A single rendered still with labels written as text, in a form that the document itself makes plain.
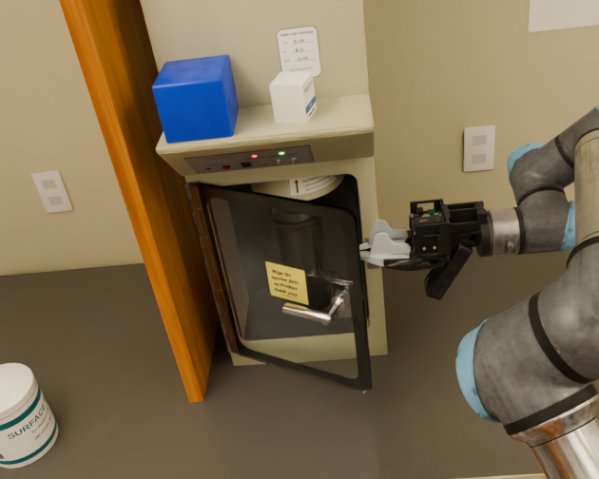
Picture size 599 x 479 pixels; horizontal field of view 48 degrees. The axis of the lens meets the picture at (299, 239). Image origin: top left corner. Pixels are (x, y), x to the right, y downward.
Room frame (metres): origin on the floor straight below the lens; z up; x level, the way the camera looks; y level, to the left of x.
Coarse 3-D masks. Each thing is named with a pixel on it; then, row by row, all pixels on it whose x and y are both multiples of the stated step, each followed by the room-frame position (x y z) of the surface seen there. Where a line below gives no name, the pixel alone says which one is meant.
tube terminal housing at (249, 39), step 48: (144, 0) 1.01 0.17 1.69; (192, 0) 1.00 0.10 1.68; (240, 0) 1.00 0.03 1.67; (288, 0) 0.99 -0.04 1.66; (336, 0) 0.98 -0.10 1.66; (192, 48) 1.01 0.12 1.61; (240, 48) 1.00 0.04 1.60; (336, 48) 0.98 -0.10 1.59; (240, 96) 1.00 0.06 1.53; (336, 96) 0.98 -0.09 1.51; (384, 336) 0.98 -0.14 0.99
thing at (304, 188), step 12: (288, 180) 1.02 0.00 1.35; (300, 180) 1.02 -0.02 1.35; (312, 180) 1.02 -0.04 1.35; (324, 180) 1.03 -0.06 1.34; (336, 180) 1.04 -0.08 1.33; (264, 192) 1.04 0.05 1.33; (276, 192) 1.02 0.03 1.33; (288, 192) 1.01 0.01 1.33; (300, 192) 1.01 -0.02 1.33; (312, 192) 1.01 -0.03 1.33; (324, 192) 1.02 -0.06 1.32
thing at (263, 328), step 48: (240, 192) 0.94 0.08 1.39; (240, 240) 0.95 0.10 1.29; (288, 240) 0.90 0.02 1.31; (336, 240) 0.85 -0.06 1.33; (240, 288) 0.97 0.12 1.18; (336, 288) 0.86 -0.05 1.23; (240, 336) 0.98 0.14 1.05; (288, 336) 0.92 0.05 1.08; (336, 336) 0.86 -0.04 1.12; (336, 384) 0.87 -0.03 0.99
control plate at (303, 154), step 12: (204, 156) 0.91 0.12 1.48; (216, 156) 0.91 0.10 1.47; (228, 156) 0.92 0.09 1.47; (240, 156) 0.92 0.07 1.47; (264, 156) 0.92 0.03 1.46; (276, 156) 0.93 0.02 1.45; (288, 156) 0.93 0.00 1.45; (300, 156) 0.93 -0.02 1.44; (312, 156) 0.93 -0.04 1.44; (216, 168) 0.96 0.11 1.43; (240, 168) 0.96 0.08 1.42
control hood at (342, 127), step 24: (360, 96) 0.97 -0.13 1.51; (240, 120) 0.95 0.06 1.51; (264, 120) 0.94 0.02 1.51; (312, 120) 0.91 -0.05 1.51; (336, 120) 0.90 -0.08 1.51; (360, 120) 0.88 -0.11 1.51; (168, 144) 0.90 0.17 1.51; (192, 144) 0.89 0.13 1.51; (216, 144) 0.89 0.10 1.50; (240, 144) 0.89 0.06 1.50; (264, 144) 0.89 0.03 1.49; (288, 144) 0.89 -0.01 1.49; (312, 144) 0.90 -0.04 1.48; (336, 144) 0.90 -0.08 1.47; (360, 144) 0.90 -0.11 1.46; (192, 168) 0.96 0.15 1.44
